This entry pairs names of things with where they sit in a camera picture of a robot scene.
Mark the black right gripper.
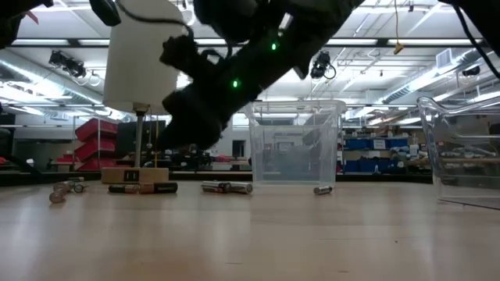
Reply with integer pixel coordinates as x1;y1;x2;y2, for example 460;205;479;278
158;35;266;151

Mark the white air vent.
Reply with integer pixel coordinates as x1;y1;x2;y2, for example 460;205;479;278
436;48;454;69

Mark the clear long plastic bin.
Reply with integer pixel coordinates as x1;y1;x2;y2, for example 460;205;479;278
416;95;500;211

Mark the white shade wooden base lamp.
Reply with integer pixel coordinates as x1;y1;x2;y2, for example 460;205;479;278
100;0;187;185

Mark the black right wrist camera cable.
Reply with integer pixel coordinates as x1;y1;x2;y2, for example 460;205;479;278
115;0;195;39

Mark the silver Energizer AAA battery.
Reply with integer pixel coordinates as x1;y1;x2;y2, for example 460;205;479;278
200;180;227;194

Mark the red storage bin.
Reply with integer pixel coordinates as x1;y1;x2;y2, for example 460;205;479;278
75;138;117;162
75;118;119;142
55;155;132;172

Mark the long ceiling light bar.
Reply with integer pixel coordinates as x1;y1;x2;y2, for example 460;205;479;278
387;37;484;46
326;37;379;46
11;37;111;46

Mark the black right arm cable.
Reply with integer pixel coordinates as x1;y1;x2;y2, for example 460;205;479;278
452;2;500;80

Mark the black aluminium table frame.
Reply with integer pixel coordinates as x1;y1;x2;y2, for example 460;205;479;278
0;169;434;187

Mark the silver Energizer AA battery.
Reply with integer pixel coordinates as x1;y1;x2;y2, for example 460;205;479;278
223;182;254;195

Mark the yellow hanging cord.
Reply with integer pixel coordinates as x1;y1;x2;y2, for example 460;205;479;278
392;0;405;55

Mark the black background monitor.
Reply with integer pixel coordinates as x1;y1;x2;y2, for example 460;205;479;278
116;119;165;157

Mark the shelf with blue bins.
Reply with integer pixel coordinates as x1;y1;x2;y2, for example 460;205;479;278
341;124;423;175

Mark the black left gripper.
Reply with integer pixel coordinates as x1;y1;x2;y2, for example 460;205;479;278
88;0;123;27

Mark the clear square plastic bin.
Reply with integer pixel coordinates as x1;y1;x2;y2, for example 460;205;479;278
241;99;348;187

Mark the silver ventilation duct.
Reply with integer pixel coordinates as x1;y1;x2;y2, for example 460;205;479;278
0;49;103;103

